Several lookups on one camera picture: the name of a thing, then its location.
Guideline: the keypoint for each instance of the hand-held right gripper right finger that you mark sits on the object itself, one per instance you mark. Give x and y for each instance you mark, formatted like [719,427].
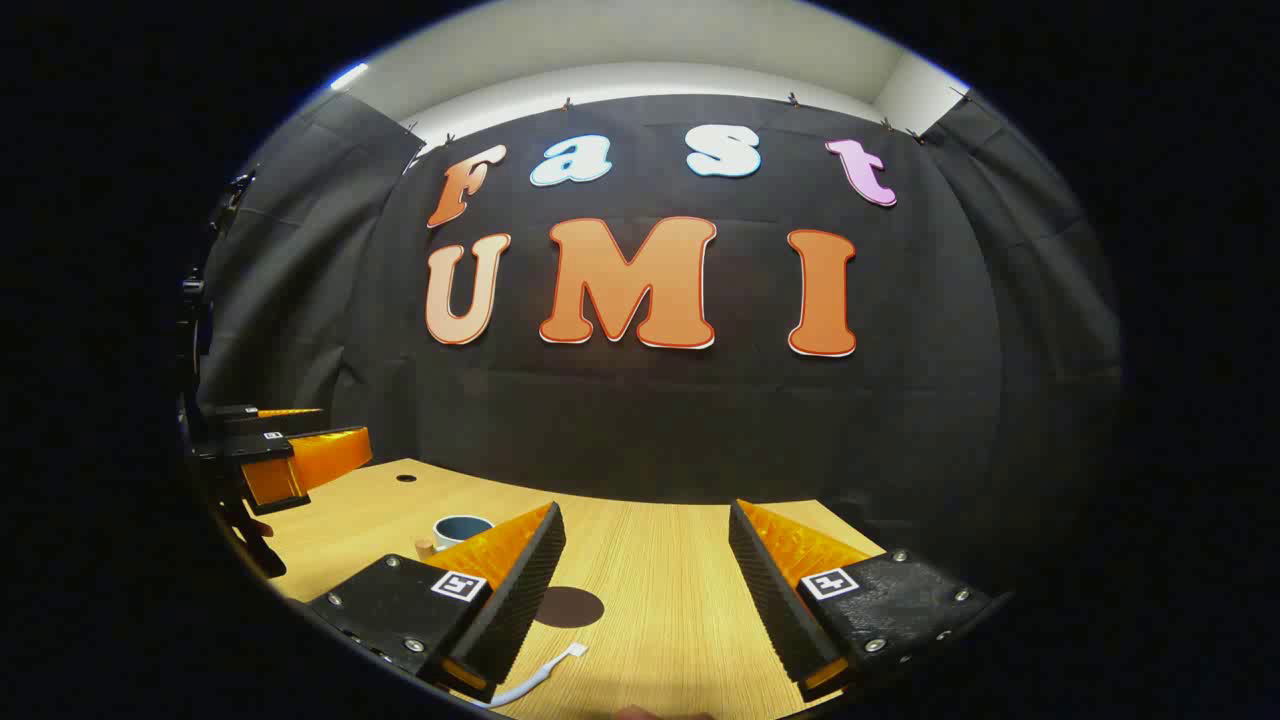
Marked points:
[770,600]

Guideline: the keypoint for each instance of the ceiling light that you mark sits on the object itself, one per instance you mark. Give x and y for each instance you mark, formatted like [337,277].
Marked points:
[350,75]

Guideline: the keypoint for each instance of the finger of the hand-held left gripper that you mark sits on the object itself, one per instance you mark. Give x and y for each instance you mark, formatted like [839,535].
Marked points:
[255,450]
[262,420]

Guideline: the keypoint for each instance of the white toothbrush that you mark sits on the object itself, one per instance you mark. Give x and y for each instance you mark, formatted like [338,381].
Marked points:
[540,675]

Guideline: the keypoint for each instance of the dark brown round coaster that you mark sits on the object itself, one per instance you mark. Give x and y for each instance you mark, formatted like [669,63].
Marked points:
[575,606]

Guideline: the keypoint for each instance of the wooden desktop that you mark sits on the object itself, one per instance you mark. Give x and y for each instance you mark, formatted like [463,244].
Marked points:
[660,600]

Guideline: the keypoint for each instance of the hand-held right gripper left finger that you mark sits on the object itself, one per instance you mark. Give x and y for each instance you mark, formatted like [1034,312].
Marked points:
[520,590]

